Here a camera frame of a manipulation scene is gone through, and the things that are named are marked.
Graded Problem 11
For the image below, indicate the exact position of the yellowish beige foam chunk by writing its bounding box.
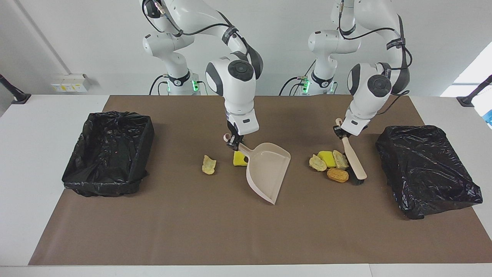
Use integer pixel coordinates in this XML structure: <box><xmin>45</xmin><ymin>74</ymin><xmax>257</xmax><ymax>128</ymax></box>
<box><xmin>202</xmin><ymin>155</ymin><xmax>217</xmax><ymax>175</ymax></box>

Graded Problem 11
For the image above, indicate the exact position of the brown table mat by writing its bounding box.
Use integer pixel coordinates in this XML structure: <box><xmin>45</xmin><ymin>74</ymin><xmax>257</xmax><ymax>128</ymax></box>
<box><xmin>29</xmin><ymin>95</ymin><xmax>492</xmax><ymax>266</ymax></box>

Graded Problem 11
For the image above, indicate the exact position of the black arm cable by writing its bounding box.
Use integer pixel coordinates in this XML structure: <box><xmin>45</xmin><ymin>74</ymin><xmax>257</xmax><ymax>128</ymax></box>
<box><xmin>338</xmin><ymin>0</ymin><xmax>413</xmax><ymax>116</ymax></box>
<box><xmin>142</xmin><ymin>0</ymin><xmax>254</xmax><ymax>66</ymax></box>

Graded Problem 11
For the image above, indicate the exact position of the brown bread roll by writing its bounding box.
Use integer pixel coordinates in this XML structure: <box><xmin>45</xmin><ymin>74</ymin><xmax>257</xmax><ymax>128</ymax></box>
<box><xmin>327</xmin><ymin>168</ymin><xmax>350</xmax><ymax>183</ymax></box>

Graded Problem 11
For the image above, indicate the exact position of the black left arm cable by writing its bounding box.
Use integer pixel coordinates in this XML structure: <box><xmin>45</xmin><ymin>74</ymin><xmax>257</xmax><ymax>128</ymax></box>
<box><xmin>338</xmin><ymin>0</ymin><xmax>413</xmax><ymax>116</ymax></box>

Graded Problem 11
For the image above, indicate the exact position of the beige plastic dustpan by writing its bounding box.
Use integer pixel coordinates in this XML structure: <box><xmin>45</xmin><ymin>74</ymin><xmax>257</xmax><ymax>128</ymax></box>
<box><xmin>224</xmin><ymin>133</ymin><xmax>291</xmax><ymax>205</ymax></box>

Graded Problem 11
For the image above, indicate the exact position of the white wall socket box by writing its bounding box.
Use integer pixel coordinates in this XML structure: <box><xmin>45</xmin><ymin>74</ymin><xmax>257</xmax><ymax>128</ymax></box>
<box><xmin>51</xmin><ymin>74</ymin><xmax>91</xmax><ymax>93</ymax></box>

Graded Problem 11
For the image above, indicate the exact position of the black camera stand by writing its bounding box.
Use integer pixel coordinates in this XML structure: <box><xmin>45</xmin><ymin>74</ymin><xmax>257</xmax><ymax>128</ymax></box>
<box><xmin>0</xmin><ymin>74</ymin><xmax>31</xmax><ymax>104</ymax></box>
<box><xmin>457</xmin><ymin>75</ymin><xmax>492</xmax><ymax>107</ymax></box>

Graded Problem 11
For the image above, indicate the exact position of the black bag lined bin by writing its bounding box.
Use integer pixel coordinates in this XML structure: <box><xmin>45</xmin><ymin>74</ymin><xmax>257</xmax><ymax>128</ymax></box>
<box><xmin>375</xmin><ymin>125</ymin><xmax>483</xmax><ymax>220</ymax></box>
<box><xmin>61</xmin><ymin>111</ymin><xmax>155</xmax><ymax>197</ymax></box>

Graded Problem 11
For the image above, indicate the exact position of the black base power cable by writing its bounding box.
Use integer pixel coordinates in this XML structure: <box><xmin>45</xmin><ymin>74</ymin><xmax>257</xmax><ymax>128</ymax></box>
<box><xmin>149</xmin><ymin>75</ymin><xmax>170</xmax><ymax>96</ymax></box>
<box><xmin>279</xmin><ymin>60</ymin><xmax>318</xmax><ymax>96</ymax></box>

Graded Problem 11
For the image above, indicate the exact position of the pale beige foam chunk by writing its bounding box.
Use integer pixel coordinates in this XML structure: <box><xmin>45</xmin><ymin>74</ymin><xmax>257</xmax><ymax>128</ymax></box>
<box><xmin>332</xmin><ymin>150</ymin><xmax>349</xmax><ymax>170</ymax></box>
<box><xmin>309</xmin><ymin>154</ymin><xmax>328</xmax><ymax>172</ymax></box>

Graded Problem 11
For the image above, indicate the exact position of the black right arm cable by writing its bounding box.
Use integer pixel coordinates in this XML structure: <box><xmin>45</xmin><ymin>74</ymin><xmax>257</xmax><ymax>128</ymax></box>
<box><xmin>142</xmin><ymin>0</ymin><xmax>254</xmax><ymax>66</ymax></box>

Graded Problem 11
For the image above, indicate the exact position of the beige hand brush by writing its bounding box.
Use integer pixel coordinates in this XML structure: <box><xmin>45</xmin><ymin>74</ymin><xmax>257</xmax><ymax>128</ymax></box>
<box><xmin>335</xmin><ymin>118</ymin><xmax>367</xmax><ymax>185</ymax></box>

